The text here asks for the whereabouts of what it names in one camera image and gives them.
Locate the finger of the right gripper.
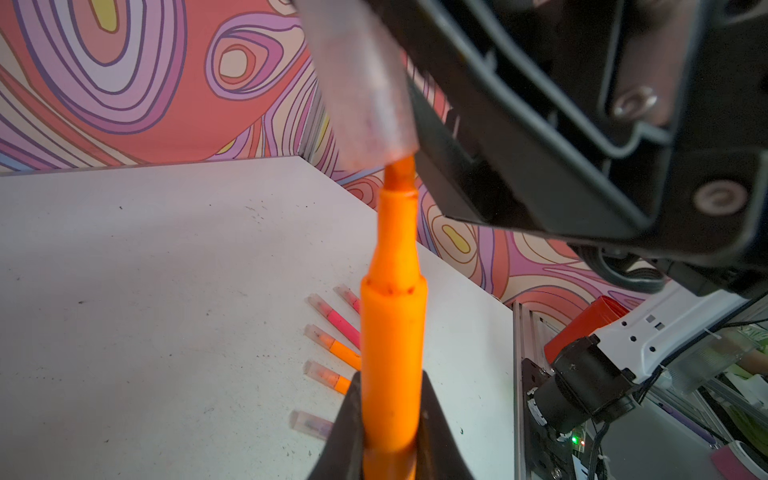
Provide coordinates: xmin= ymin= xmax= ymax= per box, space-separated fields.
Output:
xmin=372 ymin=1 xmax=767 ymax=264

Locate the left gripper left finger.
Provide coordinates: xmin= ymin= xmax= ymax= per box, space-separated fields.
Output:
xmin=308 ymin=372 xmax=364 ymax=480

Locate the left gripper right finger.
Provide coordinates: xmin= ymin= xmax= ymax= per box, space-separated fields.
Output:
xmin=415 ymin=371 xmax=474 ymax=480

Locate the purple marker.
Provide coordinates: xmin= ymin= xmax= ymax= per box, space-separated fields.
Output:
xmin=289 ymin=410 xmax=334 ymax=441

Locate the orange marker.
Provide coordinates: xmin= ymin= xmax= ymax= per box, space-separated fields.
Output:
xmin=303 ymin=361 xmax=351 ymax=395
xmin=304 ymin=324 xmax=362 ymax=370
xmin=361 ymin=158 xmax=427 ymax=479

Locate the pink marker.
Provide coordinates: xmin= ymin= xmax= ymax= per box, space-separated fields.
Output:
xmin=307 ymin=294 xmax=361 ymax=349
xmin=334 ymin=284 xmax=361 ymax=313

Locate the clear cap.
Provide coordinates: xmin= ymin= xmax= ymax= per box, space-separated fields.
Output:
xmin=294 ymin=0 xmax=419 ymax=170

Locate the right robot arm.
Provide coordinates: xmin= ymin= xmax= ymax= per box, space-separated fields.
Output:
xmin=371 ymin=1 xmax=767 ymax=431

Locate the red bucket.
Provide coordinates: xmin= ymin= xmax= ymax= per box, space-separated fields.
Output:
xmin=544 ymin=296 xmax=629 ymax=365

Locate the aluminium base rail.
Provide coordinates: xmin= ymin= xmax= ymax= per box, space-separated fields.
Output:
xmin=512 ymin=302 xmax=575 ymax=479

